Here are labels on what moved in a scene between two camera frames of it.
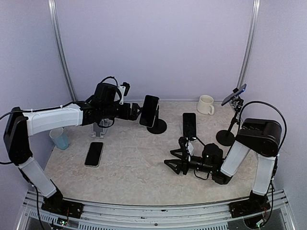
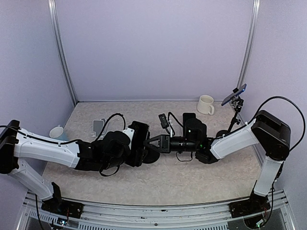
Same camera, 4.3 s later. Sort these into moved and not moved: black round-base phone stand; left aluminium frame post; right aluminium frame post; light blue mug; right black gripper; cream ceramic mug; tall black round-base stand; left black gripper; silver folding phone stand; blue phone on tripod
Moved: left black gripper; right black gripper; black round-base phone stand
Not moved: left aluminium frame post; cream ceramic mug; silver folding phone stand; blue phone on tripod; tall black round-base stand; light blue mug; right aluminium frame post
